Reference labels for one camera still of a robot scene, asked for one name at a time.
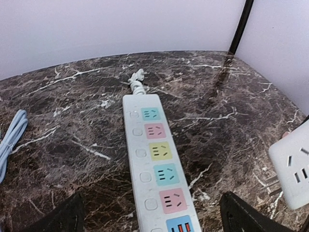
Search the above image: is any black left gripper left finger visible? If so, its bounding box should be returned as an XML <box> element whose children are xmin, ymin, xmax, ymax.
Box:
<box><xmin>24</xmin><ymin>192</ymin><xmax>85</xmax><ymax>232</ymax></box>

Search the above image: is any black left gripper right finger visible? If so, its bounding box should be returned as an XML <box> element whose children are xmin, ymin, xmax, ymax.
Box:
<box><xmin>220</xmin><ymin>191</ymin><xmax>291</xmax><ymax>232</ymax></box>

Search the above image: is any white multicolour power strip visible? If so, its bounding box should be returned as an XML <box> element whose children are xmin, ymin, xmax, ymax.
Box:
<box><xmin>123</xmin><ymin>94</ymin><xmax>202</xmax><ymax>232</ymax></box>

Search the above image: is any white cube socket adapter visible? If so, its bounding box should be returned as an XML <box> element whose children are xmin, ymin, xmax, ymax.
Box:
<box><xmin>268</xmin><ymin>121</ymin><xmax>309</xmax><ymax>210</ymax></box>

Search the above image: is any white power strip cable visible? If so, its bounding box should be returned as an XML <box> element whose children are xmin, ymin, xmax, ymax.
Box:
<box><xmin>127</xmin><ymin>69</ymin><xmax>148</xmax><ymax>95</ymax></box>

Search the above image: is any blue power strip cable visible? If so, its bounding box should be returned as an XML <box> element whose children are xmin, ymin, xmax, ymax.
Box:
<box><xmin>0</xmin><ymin>109</ymin><xmax>29</xmax><ymax>184</ymax></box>

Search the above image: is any right black frame post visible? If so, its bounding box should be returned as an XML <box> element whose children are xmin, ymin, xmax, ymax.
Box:
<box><xmin>228</xmin><ymin>0</ymin><xmax>254</xmax><ymax>55</ymax></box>

